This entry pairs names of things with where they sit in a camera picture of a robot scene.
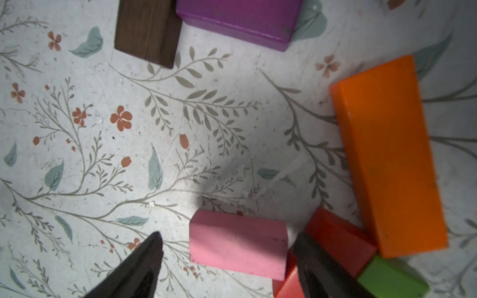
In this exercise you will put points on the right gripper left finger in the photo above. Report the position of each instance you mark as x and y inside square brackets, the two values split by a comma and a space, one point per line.
[137, 276]

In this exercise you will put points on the purple block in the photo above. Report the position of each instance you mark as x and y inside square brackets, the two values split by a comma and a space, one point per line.
[267, 23]

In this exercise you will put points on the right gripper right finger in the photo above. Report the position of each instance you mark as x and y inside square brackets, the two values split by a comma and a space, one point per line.
[320, 275]

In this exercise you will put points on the orange block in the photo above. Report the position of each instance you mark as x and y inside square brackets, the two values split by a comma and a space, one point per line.
[384, 134]

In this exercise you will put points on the floral table mat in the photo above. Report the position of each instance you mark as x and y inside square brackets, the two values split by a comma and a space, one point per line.
[99, 148]

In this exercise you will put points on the pink block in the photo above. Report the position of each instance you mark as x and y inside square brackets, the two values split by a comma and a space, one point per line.
[242, 244]

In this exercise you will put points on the red block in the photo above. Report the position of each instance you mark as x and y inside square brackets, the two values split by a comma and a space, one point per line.
[347, 243]

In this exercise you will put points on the green block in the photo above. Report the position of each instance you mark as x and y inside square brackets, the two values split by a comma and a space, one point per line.
[385, 280]

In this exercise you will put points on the brown block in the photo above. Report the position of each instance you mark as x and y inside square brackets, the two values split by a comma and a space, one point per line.
[148, 29]

